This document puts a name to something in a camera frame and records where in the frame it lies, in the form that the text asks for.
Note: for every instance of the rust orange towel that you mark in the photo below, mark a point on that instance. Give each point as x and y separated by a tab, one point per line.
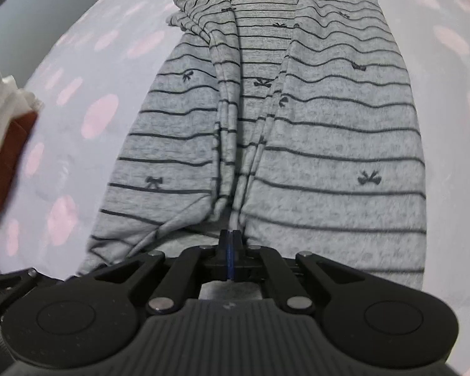
4	164

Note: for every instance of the grey striped shirt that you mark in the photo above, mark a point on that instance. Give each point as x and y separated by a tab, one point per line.
317	145

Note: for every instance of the grey pink-dotted bed blanket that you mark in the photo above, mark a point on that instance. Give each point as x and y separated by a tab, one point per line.
446	164

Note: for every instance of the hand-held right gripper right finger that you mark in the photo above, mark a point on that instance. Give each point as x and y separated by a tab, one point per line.
238	256

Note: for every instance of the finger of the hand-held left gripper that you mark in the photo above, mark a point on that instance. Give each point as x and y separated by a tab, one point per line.
27	278

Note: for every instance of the stack of white towels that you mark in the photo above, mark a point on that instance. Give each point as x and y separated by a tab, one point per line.
4	117

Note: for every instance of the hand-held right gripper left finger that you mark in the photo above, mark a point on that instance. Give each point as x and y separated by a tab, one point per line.
224	256

